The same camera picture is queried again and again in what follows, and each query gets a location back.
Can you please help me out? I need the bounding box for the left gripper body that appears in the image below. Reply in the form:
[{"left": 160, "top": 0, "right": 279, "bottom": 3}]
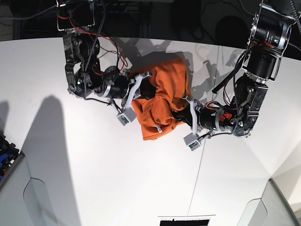
[{"left": 183, "top": 95, "right": 213, "bottom": 141}]

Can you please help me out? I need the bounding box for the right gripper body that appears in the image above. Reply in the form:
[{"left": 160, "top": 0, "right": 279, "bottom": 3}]
[{"left": 107, "top": 69, "right": 152, "bottom": 114}]

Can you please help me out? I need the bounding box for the orange t-shirt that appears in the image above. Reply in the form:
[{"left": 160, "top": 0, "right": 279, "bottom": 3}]
[{"left": 130, "top": 57, "right": 190, "bottom": 141}]

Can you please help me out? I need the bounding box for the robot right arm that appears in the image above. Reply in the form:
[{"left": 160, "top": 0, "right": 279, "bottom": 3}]
[{"left": 56, "top": 0, "right": 156, "bottom": 113}]

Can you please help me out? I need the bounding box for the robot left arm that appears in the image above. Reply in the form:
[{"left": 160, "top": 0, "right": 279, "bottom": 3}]
[{"left": 174, "top": 0, "right": 301, "bottom": 149}]

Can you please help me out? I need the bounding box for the black round stool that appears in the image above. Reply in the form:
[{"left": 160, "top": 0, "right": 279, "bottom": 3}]
[{"left": 215, "top": 16, "right": 249, "bottom": 48}]

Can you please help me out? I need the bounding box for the grey right side panel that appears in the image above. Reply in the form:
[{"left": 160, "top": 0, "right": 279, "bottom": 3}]
[{"left": 238, "top": 178, "right": 301, "bottom": 226}]

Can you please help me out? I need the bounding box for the grey panel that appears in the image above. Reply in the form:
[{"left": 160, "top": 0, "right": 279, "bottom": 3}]
[
  {"left": 0, "top": 155, "right": 58, "bottom": 226},
  {"left": 238, "top": 178, "right": 301, "bottom": 226}
]

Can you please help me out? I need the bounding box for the blue black clutter bin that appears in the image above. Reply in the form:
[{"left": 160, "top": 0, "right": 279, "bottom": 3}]
[{"left": 0, "top": 132, "right": 20, "bottom": 179}]

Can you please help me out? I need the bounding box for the grey left side panel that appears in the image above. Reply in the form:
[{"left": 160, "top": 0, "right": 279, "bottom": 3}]
[{"left": 0, "top": 155, "right": 58, "bottom": 226}]

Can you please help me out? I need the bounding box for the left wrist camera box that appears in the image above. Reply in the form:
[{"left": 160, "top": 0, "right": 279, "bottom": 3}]
[{"left": 184, "top": 133, "right": 201, "bottom": 151}]

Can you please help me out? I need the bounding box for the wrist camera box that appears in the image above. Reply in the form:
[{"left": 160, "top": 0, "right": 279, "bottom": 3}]
[
  {"left": 184, "top": 133, "right": 201, "bottom": 151},
  {"left": 117, "top": 107, "right": 137, "bottom": 126}
]

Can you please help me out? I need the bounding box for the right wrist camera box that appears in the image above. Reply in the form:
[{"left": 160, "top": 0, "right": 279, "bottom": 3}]
[{"left": 117, "top": 107, "right": 137, "bottom": 126}]

